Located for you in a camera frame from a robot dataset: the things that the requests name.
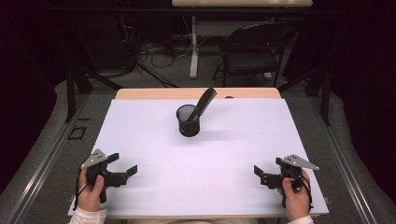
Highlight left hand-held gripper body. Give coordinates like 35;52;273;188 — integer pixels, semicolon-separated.
80;148;129;204

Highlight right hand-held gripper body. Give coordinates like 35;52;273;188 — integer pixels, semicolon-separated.
261;154;320;209

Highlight black mesh pen cup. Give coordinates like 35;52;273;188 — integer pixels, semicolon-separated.
176;104;202;138

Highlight dark brown handle comb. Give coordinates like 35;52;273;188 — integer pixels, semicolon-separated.
186;87;219;122

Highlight person's left hand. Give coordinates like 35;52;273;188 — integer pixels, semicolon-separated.
76;168;106;213

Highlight person's right hand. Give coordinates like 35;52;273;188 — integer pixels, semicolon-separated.
276;169;313;222

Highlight black metal stand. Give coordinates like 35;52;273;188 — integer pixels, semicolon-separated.
64;64;124;123
277;64;332;127

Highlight black folding chair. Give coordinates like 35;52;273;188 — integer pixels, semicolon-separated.
212;21;298;88

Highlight white-legged background desk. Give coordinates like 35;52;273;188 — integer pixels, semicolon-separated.
171;0;314;79

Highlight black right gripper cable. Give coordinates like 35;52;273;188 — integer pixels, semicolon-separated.
285;169;315;210

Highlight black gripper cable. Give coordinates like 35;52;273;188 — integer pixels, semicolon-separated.
73;167;94;213
285;169;315;210

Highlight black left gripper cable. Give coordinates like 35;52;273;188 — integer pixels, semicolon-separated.
73;167;94;213

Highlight bundle of floor cables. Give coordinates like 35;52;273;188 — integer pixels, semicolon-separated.
116;13;195;80

